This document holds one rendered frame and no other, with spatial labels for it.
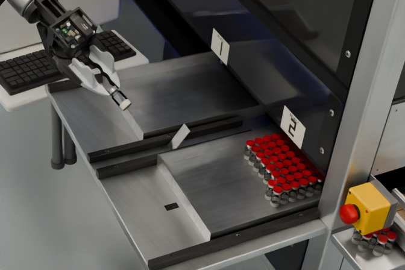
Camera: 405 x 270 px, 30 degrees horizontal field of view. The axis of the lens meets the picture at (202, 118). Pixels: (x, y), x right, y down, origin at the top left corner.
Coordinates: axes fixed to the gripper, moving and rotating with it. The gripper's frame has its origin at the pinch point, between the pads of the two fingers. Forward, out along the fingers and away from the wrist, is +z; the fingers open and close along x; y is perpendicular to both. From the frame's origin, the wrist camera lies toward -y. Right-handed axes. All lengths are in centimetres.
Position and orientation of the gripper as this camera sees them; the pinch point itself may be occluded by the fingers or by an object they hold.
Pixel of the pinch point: (108, 88)
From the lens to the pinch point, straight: 141.8
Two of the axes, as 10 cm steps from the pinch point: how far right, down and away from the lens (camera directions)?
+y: 2.8, -3.6, -8.9
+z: 6.8, 7.3, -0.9
